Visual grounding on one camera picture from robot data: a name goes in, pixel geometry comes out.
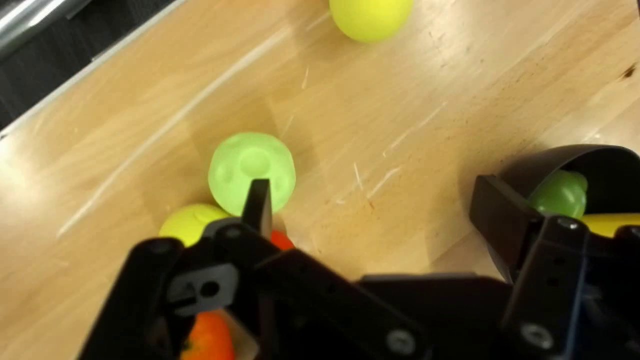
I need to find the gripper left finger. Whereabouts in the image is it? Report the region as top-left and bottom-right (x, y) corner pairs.
(77, 179), (432, 360)

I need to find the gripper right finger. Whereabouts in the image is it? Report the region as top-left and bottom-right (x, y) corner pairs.
(469, 174), (640, 360)

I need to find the light green toy apple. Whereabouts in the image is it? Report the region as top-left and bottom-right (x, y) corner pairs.
(208, 132), (297, 217)

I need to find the yellow toy banana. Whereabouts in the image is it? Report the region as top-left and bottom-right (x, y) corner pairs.
(580, 213), (640, 239)

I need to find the dark green toy fruit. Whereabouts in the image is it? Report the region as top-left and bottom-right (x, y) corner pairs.
(528, 169), (589, 220)

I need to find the orange toy fruit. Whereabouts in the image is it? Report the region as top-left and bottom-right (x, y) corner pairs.
(179, 230), (296, 360)

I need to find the black bowl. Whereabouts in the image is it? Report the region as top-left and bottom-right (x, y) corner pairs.
(499, 144), (640, 281)

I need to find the yellow-green toy fruit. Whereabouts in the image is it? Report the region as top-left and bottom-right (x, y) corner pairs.
(158, 203), (232, 247)

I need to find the yellow toy fruit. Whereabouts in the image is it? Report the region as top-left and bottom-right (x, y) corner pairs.
(328, 0), (415, 44)

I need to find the silver metal bar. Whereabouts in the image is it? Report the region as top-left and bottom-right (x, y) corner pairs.
(0, 0), (93, 57)

